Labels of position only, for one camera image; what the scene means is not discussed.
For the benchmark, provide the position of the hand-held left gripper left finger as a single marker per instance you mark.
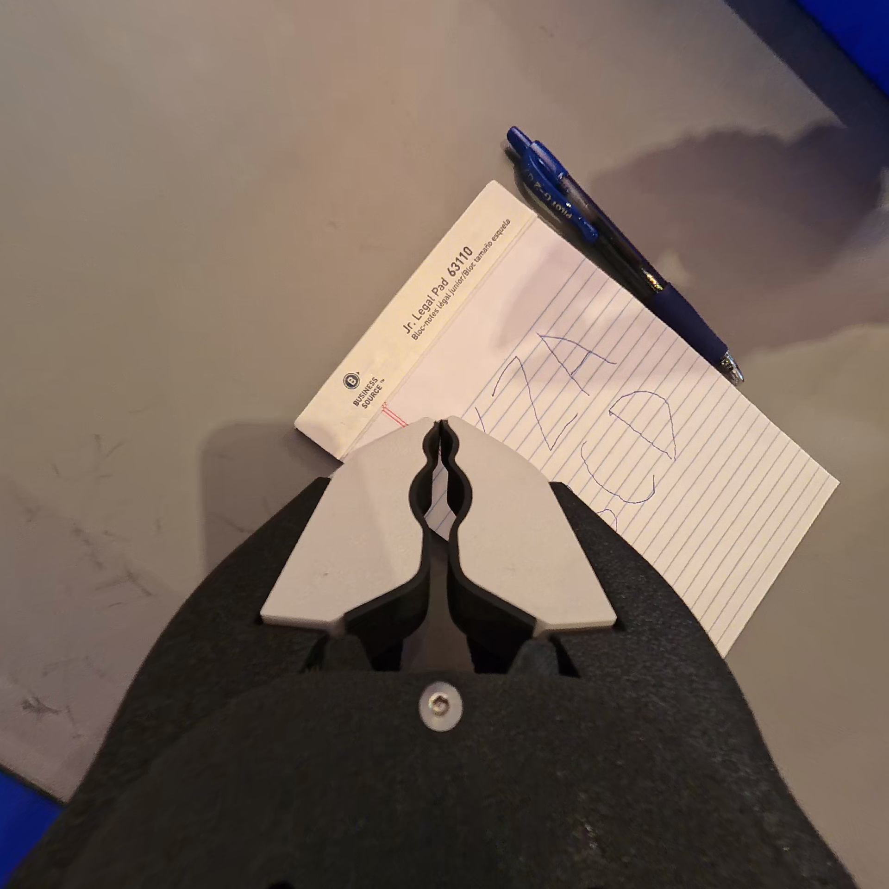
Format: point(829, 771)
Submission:
point(347, 542)

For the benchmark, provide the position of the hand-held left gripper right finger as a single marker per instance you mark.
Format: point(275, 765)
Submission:
point(528, 549)

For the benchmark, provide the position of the white lined notepad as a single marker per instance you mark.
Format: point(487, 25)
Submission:
point(701, 486)

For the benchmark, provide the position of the blue pen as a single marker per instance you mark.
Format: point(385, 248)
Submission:
point(625, 253)

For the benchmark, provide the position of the blue object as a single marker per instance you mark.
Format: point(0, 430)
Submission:
point(24, 826)

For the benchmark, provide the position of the blue plastic bin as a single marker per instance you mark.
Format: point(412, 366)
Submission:
point(854, 24)

